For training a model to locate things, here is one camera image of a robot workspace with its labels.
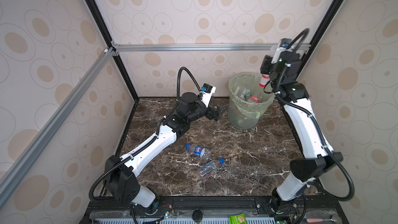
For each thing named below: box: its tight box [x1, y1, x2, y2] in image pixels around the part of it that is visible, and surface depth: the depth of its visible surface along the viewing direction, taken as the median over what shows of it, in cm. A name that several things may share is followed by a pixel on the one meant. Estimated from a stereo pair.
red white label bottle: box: [239, 87, 248, 100], surface depth 99 cm
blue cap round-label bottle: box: [185, 143, 211, 159], surface depth 91 cm
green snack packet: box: [229, 212, 248, 224], surface depth 70 cm
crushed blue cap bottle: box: [198, 157, 225, 177], surface depth 87 cm
